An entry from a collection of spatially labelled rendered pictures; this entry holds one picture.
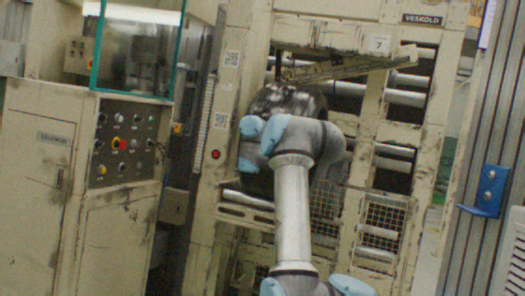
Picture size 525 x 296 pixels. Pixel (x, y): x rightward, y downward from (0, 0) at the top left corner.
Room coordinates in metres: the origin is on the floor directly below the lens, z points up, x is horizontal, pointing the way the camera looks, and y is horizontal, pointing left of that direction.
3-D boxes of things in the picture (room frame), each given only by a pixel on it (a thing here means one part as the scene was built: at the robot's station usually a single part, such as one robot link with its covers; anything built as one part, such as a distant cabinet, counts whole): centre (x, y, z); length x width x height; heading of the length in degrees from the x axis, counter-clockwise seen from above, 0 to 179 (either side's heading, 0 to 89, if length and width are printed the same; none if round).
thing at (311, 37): (2.44, -0.29, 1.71); 0.61 x 0.25 x 0.15; 72
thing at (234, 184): (2.25, 0.09, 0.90); 0.40 x 0.03 x 0.10; 162
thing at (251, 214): (2.06, -0.03, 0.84); 0.36 x 0.09 x 0.06; 72
